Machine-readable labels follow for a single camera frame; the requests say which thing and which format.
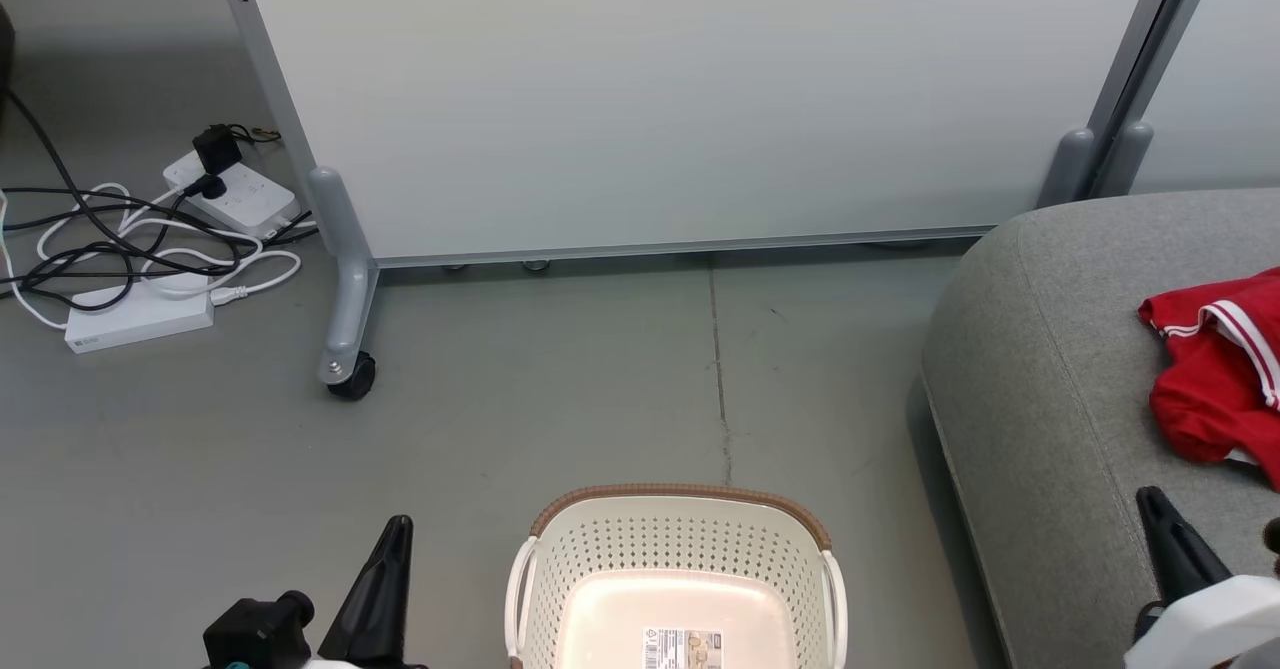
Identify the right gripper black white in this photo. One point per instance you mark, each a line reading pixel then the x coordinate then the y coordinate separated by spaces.
pixel 1220 629

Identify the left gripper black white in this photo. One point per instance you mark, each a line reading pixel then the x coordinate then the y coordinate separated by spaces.
pixel 360 665

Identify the red white striped sweater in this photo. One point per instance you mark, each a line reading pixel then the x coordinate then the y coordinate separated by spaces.
pixel 1205 419

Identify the white perforated laundry basket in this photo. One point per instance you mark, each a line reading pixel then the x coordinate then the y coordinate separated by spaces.
pixel 680 539

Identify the printed basket label sticker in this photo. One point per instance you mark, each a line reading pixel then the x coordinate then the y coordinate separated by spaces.
pixel 682 649

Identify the black caster wheel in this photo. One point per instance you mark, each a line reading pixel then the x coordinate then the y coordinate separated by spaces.
pixel 355 379

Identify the grey fabric sofa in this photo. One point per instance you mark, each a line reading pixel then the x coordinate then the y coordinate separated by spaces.
pixel 1050 349

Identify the grey partition leg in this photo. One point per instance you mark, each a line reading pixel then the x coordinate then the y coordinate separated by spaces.
pixel 1068 164
pixel 345 279
pixel 1125 159

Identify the flat white power strip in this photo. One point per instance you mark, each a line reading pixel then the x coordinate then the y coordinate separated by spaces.
pixel 140 317

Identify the white power strip with adapter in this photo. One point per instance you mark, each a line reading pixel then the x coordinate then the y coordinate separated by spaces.
pixel 255 199

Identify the black power adapter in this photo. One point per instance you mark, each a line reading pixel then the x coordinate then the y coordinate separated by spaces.
pixel 217 147

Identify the narrow white partition panel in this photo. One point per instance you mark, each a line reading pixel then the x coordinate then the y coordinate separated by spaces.
pixel 1230 69

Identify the wide white partition panel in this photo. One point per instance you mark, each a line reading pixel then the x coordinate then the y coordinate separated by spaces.
pixel 650 99

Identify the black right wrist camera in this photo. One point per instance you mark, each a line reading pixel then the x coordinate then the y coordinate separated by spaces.
pixel 1273 537

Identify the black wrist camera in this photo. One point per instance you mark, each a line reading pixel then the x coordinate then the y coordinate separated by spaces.
pixel 255 634
pixel 1273 537

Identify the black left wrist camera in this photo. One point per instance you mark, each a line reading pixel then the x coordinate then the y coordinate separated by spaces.
pixel 255 634

